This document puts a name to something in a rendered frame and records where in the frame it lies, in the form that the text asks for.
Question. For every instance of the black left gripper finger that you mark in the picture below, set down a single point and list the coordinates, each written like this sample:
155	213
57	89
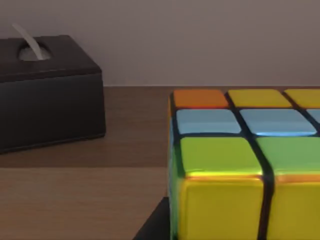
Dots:
157	222

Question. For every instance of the multicoloured puzzle cube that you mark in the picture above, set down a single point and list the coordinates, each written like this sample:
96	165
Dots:
240	155

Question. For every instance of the black tissue box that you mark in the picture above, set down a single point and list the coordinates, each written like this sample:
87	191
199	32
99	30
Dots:
50	100

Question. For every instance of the white tissue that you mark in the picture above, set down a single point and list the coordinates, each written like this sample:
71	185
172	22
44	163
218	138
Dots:
32	45

